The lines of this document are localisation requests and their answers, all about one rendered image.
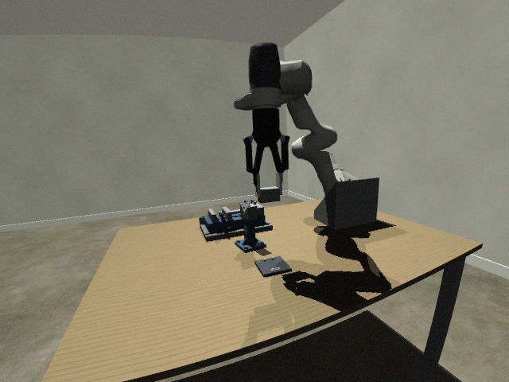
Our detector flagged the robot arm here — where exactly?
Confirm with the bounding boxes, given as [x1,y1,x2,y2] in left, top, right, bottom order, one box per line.
[234,42,358,196]

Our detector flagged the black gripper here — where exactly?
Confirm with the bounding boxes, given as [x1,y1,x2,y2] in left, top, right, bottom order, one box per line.
[243,108,289,197]

